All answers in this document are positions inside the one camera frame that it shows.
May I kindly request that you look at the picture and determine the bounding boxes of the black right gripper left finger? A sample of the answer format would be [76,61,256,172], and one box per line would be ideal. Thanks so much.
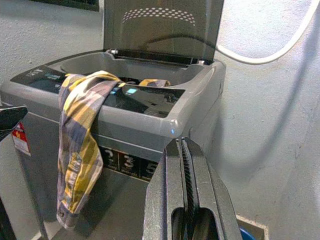
[142,138,189,240]

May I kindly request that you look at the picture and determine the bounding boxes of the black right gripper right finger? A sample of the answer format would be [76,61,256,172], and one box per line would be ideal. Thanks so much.
[181,137,244,240]

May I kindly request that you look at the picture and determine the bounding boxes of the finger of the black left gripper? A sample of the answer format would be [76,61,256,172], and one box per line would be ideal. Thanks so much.
[0,105,29,141]

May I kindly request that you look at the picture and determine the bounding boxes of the yellow grey plaid shirt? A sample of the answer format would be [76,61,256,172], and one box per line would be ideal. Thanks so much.
[56,70,172,230]

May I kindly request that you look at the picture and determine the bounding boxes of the grey top-load washing machine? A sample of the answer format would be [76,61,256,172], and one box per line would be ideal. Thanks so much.
[0,48,227,240]

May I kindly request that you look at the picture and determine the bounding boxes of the red white sticker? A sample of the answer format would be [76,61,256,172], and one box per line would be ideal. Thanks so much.
[11,121,32,158]

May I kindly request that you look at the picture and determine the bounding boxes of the blue plastic basin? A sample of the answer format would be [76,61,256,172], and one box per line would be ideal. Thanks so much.
[237,226,260,240]

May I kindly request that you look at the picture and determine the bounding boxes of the dark washer lid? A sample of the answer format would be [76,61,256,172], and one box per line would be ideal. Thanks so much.
[102,0,225,68]

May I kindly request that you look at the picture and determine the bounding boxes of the dark wall frame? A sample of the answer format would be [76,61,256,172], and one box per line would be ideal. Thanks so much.
[28,0,101,12]

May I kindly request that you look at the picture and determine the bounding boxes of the white hose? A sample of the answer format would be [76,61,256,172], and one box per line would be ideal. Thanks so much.
[216,0,320,66]

